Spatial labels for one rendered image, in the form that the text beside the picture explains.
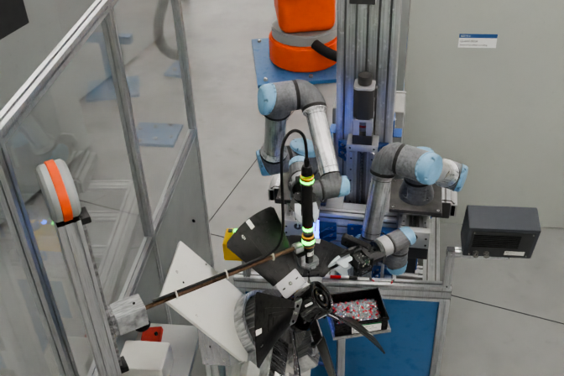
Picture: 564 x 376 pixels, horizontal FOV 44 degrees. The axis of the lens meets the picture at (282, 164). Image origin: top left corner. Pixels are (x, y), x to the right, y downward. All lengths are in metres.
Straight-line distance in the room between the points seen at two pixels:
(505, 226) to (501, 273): 1.65
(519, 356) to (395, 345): 0.91
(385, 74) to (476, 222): 0.72
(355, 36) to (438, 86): 1.24
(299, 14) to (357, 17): 3.22
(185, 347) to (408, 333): 1.00
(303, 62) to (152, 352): 4.00
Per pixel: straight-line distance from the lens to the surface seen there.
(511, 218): 2.71
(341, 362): 3.01
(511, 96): 4.11
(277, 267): 2.33
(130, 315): 2.12
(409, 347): 3.22
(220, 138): 5.41
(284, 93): 2.61
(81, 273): 1.95
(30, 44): 4.82
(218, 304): 2.38
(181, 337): 2.76
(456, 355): 3.84
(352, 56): 2.90
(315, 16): 6.05
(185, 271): 2.34
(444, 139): 4.21
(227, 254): 2.83
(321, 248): 2.59
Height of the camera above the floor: 2.91
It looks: 35 degrees down
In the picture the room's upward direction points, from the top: 3 degrees counter-clockwise
